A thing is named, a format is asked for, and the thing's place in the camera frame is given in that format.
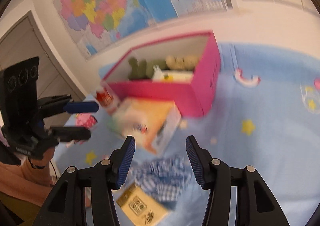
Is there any blue cartoon bed sheet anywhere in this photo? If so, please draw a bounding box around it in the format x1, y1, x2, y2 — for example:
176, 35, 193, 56
54, 43, 319, 225

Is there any orange sleeve left forearm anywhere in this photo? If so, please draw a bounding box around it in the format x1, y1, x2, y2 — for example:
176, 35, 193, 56
1, 159, 52, 206

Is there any blue gingham scrunchie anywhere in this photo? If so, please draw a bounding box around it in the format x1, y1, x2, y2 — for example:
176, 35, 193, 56
131, 156, 191, 203

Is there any yellow tissue pack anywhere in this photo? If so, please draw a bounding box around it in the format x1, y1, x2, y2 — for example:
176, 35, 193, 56
116, 183, 169, 226

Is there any grey wooden door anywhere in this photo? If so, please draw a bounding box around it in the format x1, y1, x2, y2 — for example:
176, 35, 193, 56
0, 10, 87, 127

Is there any beige teddy bear plush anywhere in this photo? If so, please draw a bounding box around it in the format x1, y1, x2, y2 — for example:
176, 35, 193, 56
165, 55, 200, 71

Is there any person's left hand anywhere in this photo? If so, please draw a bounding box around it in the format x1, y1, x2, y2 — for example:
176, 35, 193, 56
28, 147, 55, 170

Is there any pink cardboard box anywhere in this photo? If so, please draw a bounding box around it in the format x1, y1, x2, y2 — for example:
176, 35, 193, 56
102, 31, 221, 117

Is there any green frog plush toy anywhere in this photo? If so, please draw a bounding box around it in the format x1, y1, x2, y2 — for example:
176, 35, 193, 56
128, 57, 169, 80

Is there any white printed wipes pack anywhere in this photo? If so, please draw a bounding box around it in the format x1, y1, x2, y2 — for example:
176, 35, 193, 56
152, 65, 194, 83

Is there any large pastel tissue pack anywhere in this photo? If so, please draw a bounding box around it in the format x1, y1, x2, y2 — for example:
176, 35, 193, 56
108, 97, 181, 156

